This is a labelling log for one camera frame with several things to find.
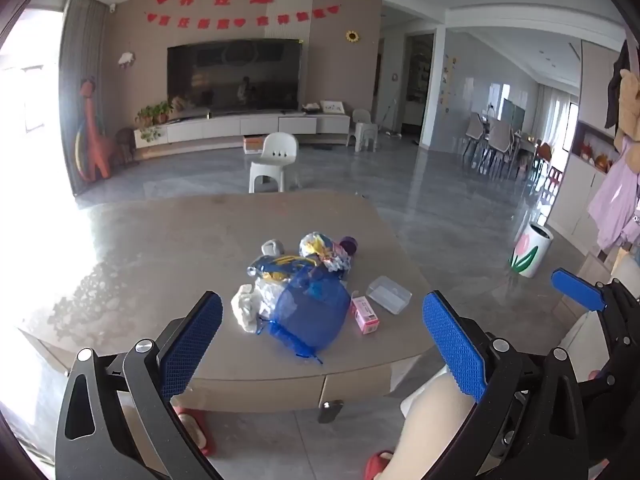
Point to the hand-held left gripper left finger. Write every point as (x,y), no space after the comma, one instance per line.
(192,345)

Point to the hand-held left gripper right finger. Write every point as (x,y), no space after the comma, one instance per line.
(452,345)

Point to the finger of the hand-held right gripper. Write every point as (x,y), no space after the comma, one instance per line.
(577,289)

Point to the white tissue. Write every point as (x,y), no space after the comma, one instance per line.
(245,310)

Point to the clear plastic box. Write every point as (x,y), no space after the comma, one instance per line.
(390,294)

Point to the clear plastic wrapper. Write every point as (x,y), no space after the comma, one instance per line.
(267,295)

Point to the pink small carton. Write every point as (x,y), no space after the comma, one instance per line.
(364,315)

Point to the blue yellow snack wrapper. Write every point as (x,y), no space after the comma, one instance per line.
(275,265)

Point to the blue mesh bag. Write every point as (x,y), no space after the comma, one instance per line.
(310,315)

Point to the pink white wrapper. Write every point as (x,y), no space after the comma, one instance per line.
(340,262)

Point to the white yellow wrapper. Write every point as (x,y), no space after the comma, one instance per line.
(315,245)

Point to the white tulip print bin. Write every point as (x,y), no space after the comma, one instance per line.
(532,250)

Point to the red slipper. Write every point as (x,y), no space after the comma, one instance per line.
(192,430)
(377,465)

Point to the person's leg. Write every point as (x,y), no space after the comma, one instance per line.
(435,430)

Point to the white side cabinet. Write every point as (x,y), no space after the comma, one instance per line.
(575,190)

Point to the purple garment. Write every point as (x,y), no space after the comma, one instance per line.
(615,195)

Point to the purple bottle cap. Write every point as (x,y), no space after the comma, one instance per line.
(350,246)

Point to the grey dining chair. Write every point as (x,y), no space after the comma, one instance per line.
(475,132)
(501,140)

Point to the beige teddy bear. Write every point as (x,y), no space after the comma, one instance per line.
(630,95)

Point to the cardboard box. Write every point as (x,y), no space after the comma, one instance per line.
(254,144)

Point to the dark hanging garment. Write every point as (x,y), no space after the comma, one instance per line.
(617,80)

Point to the dark wicker stool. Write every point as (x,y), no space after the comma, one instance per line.
(125,142)

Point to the white plastic chair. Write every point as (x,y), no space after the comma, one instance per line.
(280,147)
(361,116)
(366,135)

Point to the white floor mop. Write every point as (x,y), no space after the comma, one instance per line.
(389,125)

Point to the white television cabinet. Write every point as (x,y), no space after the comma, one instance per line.
(260,124)

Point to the orange dinosaur toy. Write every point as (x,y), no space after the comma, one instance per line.
(95,135)

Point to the green potted plant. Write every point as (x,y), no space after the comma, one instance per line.
(152,112)

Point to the white framed picture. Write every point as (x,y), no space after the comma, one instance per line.
(332,107)

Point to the large black television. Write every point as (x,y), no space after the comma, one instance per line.
(235,77)

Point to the grey curtain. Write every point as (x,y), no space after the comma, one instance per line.
(80,60)

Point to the red bunting banner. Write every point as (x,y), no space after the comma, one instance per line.
(235,21)

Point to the wall stickers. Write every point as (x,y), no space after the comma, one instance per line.
(447,80)

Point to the sunflower wall decoration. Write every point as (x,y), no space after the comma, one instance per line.
(352,36)

